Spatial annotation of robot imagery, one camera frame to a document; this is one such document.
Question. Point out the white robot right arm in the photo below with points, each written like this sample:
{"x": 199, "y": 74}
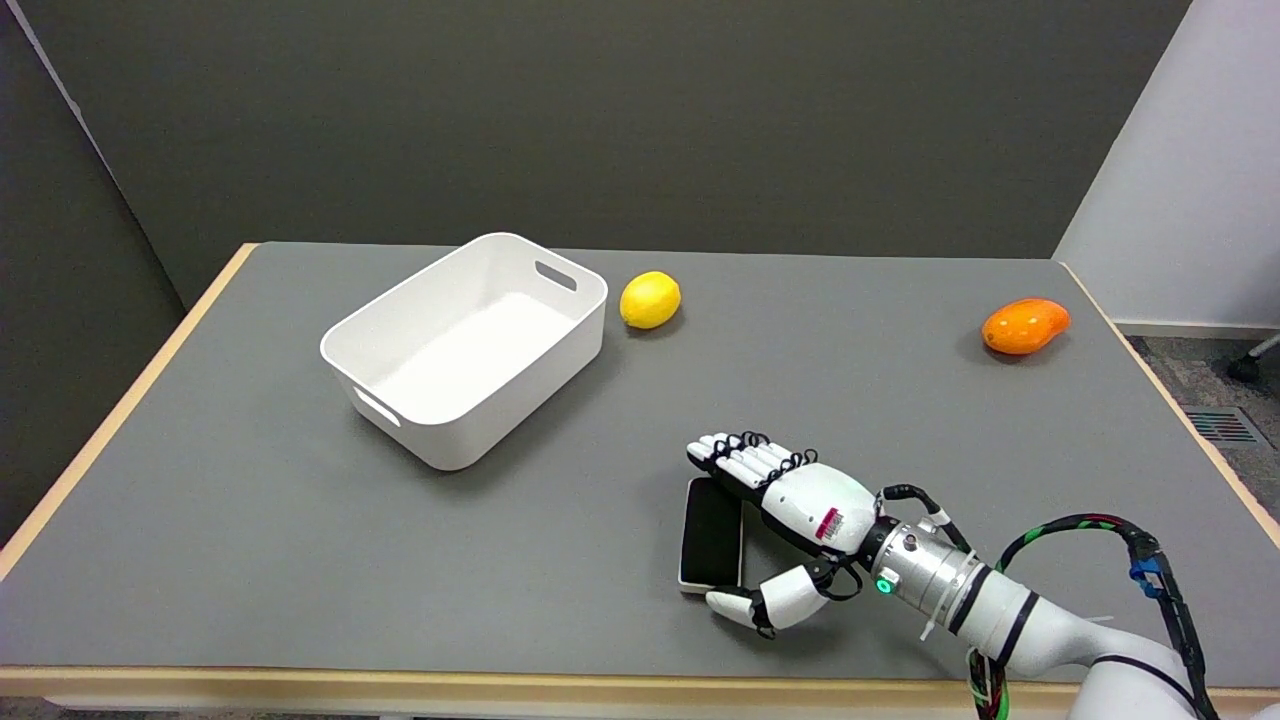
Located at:
{"x": 1040, "y": 630}

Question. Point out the floor vent grille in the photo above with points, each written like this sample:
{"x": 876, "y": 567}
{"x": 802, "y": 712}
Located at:
{"x": 1225, "y": 427}

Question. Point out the black chalkboard eraser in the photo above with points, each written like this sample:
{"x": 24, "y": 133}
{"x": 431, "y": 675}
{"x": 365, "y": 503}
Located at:
{"x": 710, "y": 535}

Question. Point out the yellow lemon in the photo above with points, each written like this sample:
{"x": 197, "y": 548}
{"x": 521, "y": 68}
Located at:
{"x": 650, "y": 300}

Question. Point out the orange mango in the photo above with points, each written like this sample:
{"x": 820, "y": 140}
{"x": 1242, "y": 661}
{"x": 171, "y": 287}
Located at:
{"x": 1025, "y": 325}

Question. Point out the chair caster leg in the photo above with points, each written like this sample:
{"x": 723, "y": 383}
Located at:
{"x": 1250, "y": 362}

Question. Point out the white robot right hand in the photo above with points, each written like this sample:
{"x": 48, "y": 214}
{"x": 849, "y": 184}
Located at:
{"x": 820, "y": 505}

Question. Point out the white plastic bin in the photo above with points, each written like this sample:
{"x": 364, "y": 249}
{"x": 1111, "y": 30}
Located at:
{"x": 470, "y": 350}

